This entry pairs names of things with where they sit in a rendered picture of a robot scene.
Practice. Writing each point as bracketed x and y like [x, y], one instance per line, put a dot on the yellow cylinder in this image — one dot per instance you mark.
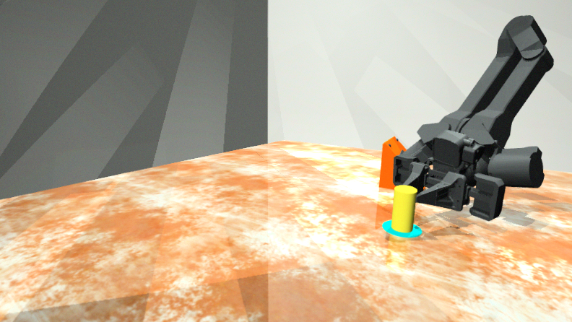
[403, 208]

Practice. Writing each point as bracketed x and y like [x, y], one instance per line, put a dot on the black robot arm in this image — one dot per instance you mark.
[478, 131]

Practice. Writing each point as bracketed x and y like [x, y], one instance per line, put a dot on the cyan circle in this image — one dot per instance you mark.
[415, 232]

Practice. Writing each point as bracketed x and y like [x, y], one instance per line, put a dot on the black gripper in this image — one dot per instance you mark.
[449, 189]

